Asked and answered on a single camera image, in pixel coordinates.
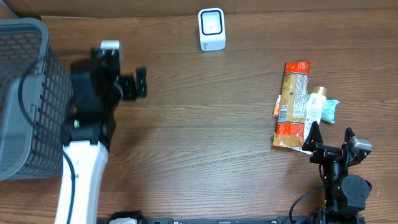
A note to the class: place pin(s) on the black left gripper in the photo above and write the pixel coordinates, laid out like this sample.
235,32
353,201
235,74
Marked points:
135,91

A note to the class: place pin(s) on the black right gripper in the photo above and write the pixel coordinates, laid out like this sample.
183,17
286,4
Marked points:
314,142

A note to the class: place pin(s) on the teal wipes packet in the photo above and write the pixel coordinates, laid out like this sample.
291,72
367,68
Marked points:
328,111

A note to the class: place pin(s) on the white tube gold cap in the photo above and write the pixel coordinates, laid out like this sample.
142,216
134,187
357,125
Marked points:
307,109

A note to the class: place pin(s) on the red spaghetti packet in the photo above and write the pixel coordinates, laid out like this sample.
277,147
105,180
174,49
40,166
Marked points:
292,105

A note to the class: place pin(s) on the orange tissue packet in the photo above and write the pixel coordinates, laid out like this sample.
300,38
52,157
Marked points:
277,107

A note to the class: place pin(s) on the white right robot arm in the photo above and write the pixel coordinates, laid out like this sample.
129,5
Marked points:
345,193

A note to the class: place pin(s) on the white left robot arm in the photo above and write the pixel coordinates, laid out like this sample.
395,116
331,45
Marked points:
87,130

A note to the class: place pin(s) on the white barcode scanner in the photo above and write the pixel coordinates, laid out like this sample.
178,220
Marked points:
211,29

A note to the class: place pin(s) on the grey plastic basket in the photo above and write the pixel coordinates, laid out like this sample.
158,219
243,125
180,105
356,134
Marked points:
35,90

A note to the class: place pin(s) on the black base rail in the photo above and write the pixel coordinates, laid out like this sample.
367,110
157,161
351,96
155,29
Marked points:
233,221

